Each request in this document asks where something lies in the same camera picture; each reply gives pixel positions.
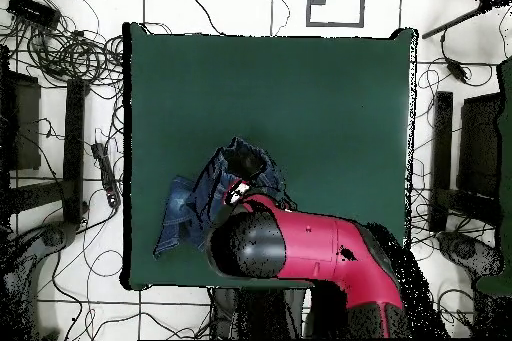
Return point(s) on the black stand with rod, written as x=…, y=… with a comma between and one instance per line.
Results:
x=452, y=21

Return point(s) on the small black power adapter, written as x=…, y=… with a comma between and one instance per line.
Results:
x=457, y=70

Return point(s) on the black power strip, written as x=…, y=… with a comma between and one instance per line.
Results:
x=106, y=175

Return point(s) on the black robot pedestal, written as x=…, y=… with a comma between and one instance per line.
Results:
x=224, y=309

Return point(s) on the black stand bar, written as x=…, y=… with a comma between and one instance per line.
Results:
x=74, y=149
x=442, y=157

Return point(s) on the grey stand base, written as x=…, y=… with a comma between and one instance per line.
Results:
x=466, y=251
x=52, y=237

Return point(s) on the blue denim jeans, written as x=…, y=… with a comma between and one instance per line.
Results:
x=180, y=213

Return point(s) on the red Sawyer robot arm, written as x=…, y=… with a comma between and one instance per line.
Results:
x=312, y=245

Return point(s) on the dark green table cloth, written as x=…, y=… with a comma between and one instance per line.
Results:
x=340, y=117

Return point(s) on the grey floor hatch frame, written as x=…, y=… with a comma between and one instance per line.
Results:
x=336, y=24

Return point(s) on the dark flat panel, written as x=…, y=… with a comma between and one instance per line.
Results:
x=26, y=129
x=480, y=145

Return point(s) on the black adapter box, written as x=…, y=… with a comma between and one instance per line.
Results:
x=34, y=11

